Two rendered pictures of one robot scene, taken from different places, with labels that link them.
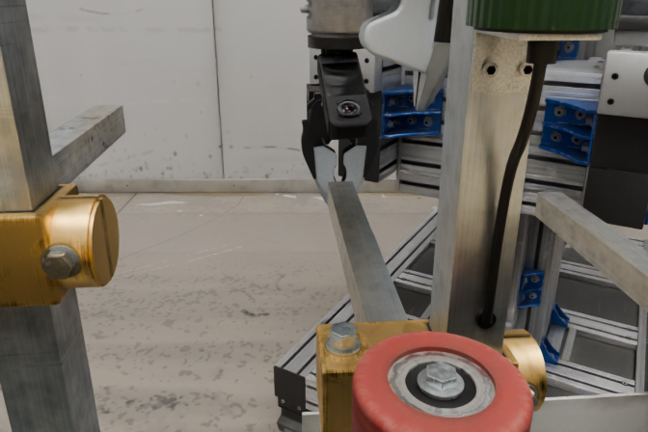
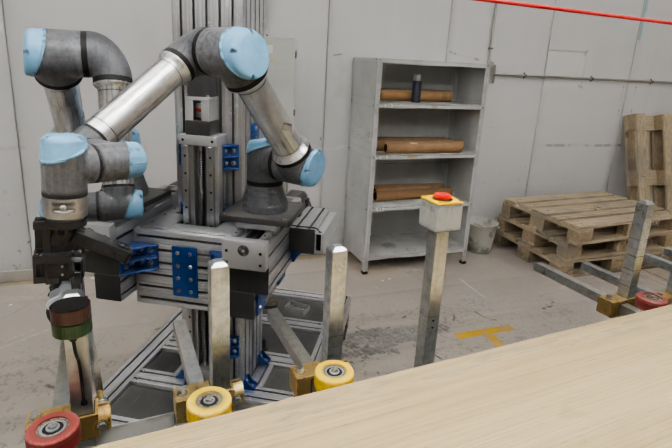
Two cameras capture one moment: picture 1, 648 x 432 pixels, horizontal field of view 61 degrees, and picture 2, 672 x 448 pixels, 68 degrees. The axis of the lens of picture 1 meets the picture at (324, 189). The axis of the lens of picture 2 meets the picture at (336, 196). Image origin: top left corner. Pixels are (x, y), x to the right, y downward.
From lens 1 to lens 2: 0.77 m
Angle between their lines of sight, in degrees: 20
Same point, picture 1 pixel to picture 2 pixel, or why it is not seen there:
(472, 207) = (72, 370)
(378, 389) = (31, 433)
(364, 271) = (60, 383)
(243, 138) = not seen: hidden behind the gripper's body
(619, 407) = (158, 420)
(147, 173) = not seen: outside the picture
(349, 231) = (61, 362)
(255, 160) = not seen: hidden behind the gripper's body
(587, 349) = (277, 376)
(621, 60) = (227, 243)
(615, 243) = (185, 349)
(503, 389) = (70, 426)
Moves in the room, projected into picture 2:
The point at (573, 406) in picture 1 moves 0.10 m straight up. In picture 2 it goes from (139, 423) to (136, 380)
